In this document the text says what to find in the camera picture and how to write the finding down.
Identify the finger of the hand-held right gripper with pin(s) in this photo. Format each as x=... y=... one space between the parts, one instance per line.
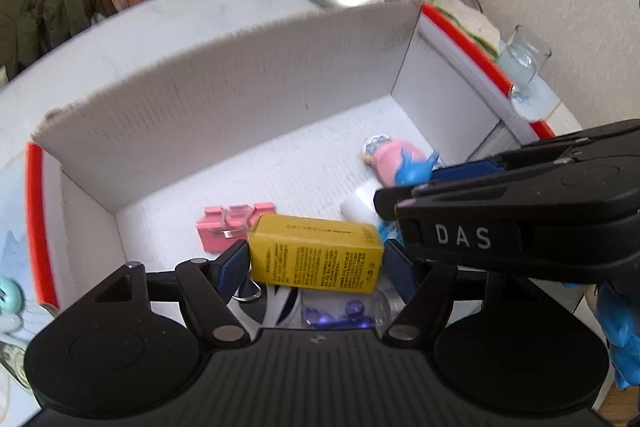
x=465 y=170
x=550 y=227

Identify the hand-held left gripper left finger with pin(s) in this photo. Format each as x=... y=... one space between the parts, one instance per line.
x=234 y=269

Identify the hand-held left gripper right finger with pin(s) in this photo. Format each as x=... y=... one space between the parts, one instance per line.
x=400 y=274

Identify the yellow printed carton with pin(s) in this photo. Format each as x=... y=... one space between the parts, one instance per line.
x=315 y=253

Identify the white tube with blue label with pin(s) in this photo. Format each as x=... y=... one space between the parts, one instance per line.
x=357 y=203

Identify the red cardboard box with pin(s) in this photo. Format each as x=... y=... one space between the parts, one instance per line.
x=225 y=107

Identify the person's right hand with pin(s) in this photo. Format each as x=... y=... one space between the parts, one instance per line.
x=625 y=327

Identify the small silver metal object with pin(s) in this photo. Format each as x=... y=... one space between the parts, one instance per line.
x=248 y=292

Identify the pink plastic block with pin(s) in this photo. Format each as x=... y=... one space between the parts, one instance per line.
x=220 y=233

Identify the pink and blue toy figure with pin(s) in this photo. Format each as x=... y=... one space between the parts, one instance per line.
x=391 y=158

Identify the clear glass cup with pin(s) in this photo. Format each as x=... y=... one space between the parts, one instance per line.
x=522 y=63

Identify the white and green cloth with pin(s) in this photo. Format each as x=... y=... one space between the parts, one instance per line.
x=465 y=23

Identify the mint green plastic case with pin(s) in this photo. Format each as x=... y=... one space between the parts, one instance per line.
x=9 y=294

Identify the round metal tin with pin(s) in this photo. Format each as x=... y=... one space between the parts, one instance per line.
x=12 y=364

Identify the olive green jacket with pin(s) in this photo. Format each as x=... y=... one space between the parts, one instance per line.
x=40 y=13

